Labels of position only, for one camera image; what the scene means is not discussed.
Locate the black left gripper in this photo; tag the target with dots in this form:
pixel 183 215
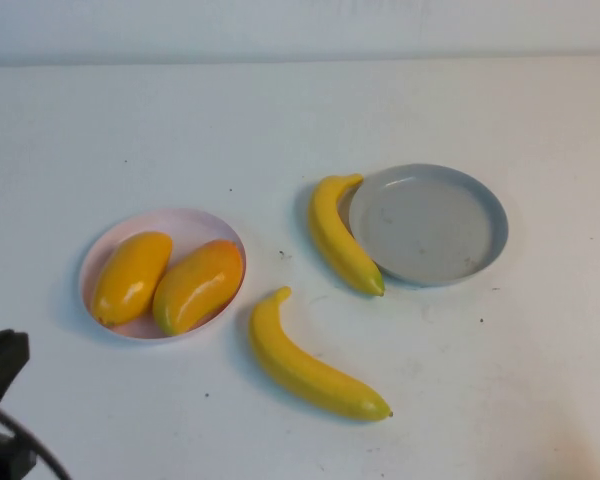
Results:
pixel 0 365

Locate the yellow-orange mango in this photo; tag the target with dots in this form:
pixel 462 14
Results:
pixel 130 280

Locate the yellow banana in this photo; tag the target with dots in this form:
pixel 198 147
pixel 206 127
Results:
pixel 300 370
pixel 335 235

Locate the grey round plate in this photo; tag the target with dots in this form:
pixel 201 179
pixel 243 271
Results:
pixel 425 230

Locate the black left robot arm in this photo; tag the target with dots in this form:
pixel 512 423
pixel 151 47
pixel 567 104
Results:
pixel 2 457

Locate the pink round plate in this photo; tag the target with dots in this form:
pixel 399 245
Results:
pixel 190 225

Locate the orange mango with green tip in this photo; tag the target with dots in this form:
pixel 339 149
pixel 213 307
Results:
pixel 197 290

